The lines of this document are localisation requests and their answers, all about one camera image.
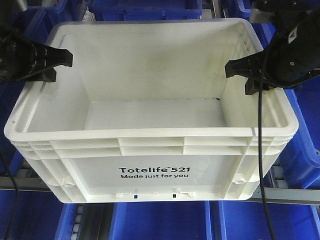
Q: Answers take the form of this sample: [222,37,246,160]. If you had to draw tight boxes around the blue bin right of tote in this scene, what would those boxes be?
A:
[279,86,320,190]

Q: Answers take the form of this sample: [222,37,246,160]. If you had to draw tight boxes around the black right cable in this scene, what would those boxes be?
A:
[257,29,278,240]

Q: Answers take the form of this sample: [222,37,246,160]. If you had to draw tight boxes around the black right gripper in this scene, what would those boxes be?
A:
[224,14,320,95]

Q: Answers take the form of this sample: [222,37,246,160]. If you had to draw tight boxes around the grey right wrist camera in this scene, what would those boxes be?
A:
[249,0,277,24]

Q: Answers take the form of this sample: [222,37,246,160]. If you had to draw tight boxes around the white plastic tote bin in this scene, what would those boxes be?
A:
[3,17,300,204]

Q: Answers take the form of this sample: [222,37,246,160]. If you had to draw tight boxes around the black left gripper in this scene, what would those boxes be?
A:
[0,32,73,83]

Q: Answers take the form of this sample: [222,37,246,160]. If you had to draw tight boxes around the black cable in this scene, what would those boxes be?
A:
[257,29,278,240]
[0,147,21,240]

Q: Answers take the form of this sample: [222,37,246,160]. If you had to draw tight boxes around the black left cable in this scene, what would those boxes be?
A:
[0,147,21,240]

